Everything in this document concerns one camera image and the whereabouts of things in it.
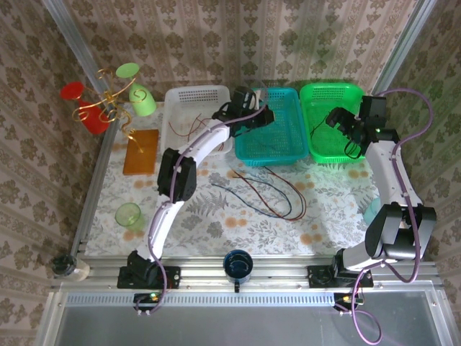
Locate red cable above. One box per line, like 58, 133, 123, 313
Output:
233, 164, 308, 222
188, 113, 205, 138
168, 120, 210, 141

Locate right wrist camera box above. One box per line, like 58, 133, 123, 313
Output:
361, 94, 389, 121

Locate green plastic basket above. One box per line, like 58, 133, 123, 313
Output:
299, 82, 372, 164

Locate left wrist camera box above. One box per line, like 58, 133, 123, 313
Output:
229, 85, 269, 113

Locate dark blue cup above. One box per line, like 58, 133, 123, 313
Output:
223, 249, 254, 285

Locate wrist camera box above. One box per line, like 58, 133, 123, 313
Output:
229, 85, 269, 113
361, 94, 389, 121

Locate red plastic goblet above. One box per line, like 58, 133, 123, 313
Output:
59, 81, 111, 136

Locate gold wire stand wooden base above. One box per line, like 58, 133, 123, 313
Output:
71, 67, 161, 177

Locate teal plastic basket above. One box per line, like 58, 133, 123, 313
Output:
232, 87, 310, 168

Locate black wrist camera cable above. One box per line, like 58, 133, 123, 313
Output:
344, 138, 364, 161

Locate small controller board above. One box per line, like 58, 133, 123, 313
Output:
133, 292, 162, 314
333, 292, 365, 311

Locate light blue cup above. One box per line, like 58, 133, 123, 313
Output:
362, 197, 382, 225

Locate transparent green cup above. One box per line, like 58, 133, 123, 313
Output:
115, 202, 146, 232

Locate white plastic basket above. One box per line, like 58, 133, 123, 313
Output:
161, 85, 235, 158

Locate green plastic goblet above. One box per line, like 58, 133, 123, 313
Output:
115, 62, 158, 117

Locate blue cable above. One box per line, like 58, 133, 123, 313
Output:
236, 175, 292, 217
211, 182, 289, 219
251, 139, 290, 154

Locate slotted grey cable duct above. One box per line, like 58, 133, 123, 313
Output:
66, 293, 338, 308

